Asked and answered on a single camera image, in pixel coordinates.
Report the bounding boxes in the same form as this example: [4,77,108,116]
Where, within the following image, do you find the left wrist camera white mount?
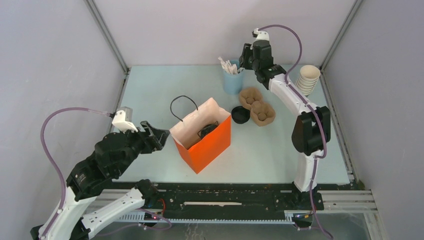
[112,106,139,133]

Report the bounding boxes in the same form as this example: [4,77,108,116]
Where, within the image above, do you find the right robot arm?
[239,40,331,209]

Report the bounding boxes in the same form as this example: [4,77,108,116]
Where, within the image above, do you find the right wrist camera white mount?
[252,28,270,42]

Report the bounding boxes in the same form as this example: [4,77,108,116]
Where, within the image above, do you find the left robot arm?
[30,121,170,240]

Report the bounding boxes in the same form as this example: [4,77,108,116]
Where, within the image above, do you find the white stir stick packets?
[218,56,245,75]

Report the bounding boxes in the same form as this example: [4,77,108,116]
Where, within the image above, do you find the brown pulp cup carrier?
[238,87,276,127]

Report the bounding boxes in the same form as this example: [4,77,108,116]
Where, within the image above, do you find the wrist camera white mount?
[112,106,139,133]
[252,28,270,42]

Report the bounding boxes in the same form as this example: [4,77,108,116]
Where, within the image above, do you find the orange paper bag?
[169,97,232,174]

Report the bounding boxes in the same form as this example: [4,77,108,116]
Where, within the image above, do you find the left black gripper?
[116,119,171,175]

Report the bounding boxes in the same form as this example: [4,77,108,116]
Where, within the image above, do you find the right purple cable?
[258,24,334,240]

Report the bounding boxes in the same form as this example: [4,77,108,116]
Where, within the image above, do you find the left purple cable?
[38,106,115,240]

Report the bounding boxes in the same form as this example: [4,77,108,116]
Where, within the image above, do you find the light blue holder cup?
[223,59,245,95]

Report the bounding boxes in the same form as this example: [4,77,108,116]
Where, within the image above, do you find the stack of paper cups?
[295,65,321,97]

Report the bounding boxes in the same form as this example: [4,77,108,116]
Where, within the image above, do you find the stack of black lids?
[231,105,250,125]

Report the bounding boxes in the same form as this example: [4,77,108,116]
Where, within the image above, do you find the black coffee lid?
[197,121,219,140]

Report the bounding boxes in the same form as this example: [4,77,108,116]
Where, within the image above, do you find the purple cable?
[38,106,115,240]
[258,24,334,240]

